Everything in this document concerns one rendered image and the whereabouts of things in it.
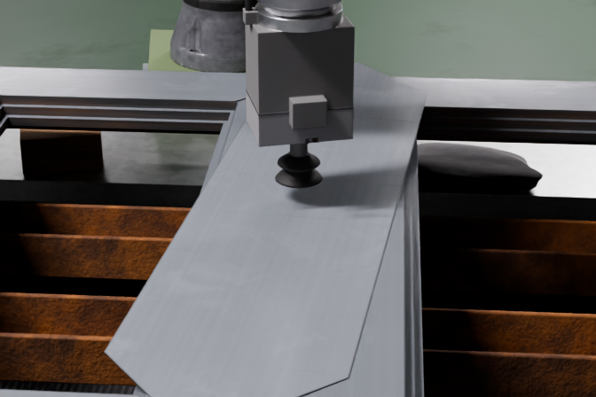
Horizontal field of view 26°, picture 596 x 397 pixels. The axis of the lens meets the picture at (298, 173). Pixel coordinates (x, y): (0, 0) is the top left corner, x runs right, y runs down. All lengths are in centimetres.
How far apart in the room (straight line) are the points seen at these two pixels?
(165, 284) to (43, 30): 343
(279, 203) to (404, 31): 321
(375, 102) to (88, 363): 43
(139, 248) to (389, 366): 51
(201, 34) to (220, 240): 75
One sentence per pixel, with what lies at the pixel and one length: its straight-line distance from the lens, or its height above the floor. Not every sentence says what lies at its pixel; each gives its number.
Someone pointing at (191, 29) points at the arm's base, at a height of 79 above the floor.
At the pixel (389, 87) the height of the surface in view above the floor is 85.
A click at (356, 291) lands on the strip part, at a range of 102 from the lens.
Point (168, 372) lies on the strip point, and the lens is 93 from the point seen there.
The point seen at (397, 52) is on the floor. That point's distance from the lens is 415.
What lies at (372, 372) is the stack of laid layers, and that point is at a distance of 93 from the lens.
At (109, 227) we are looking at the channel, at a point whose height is 70.
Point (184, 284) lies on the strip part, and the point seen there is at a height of 84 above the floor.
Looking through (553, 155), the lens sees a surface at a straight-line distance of 171.
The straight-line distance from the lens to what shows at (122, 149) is 171.
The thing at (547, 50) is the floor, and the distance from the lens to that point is 423.
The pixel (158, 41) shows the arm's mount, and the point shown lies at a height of 73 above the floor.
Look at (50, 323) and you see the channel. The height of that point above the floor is 70.
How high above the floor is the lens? 135
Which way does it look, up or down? 24 degrees down
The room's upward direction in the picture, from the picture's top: straight up
